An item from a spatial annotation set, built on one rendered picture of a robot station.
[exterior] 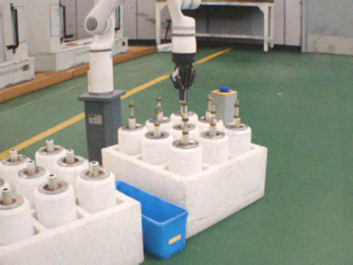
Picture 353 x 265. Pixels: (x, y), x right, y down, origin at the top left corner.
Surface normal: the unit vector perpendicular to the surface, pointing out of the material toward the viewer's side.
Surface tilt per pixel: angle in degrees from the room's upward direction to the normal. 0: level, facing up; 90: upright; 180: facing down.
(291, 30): 90
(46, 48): 90
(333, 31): 90
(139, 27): 90
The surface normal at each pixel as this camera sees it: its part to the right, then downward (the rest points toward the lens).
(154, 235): -0.70, 0.25
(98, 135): -0.34, 0.28
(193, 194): 0.70, 0.20
